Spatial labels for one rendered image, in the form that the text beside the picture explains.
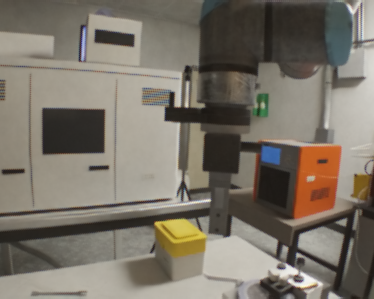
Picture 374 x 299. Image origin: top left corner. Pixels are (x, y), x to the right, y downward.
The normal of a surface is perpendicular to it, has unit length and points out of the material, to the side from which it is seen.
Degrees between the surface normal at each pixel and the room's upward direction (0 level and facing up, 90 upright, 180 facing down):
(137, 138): 90
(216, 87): 90
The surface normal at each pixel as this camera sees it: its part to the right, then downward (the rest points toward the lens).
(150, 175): 0.48, 0.13
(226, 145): -0.18, 0.11
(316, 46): -0.25, 0.73
